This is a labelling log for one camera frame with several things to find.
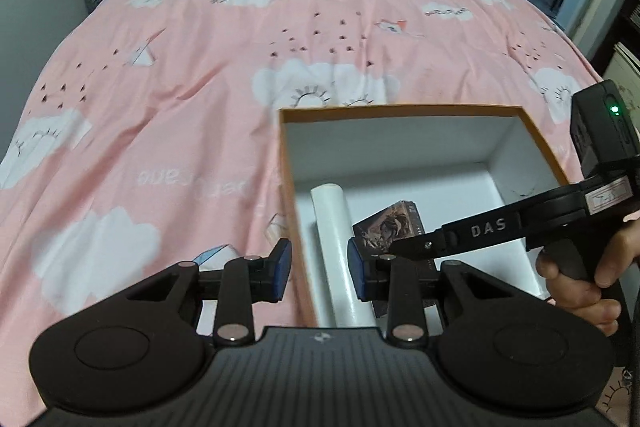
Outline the pink cloud print bedspread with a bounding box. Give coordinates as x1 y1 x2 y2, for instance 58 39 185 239
0 0 640 427

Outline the dark printed card box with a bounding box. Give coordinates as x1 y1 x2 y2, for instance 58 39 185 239
351 199 441 319

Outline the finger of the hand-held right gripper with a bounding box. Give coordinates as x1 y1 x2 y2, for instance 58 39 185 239
387 227 452 261

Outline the white storage shelf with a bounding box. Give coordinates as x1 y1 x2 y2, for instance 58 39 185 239
600 0 640 100

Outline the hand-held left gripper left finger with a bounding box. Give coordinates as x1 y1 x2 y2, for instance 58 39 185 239
120 238 294 349

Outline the person's right hand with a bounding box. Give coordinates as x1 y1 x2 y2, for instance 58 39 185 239
536 217 640 338

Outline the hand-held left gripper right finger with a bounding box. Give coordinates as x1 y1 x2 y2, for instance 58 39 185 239
347 238 511 349

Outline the orange cardboard box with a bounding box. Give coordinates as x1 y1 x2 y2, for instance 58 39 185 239
277 104 571 330

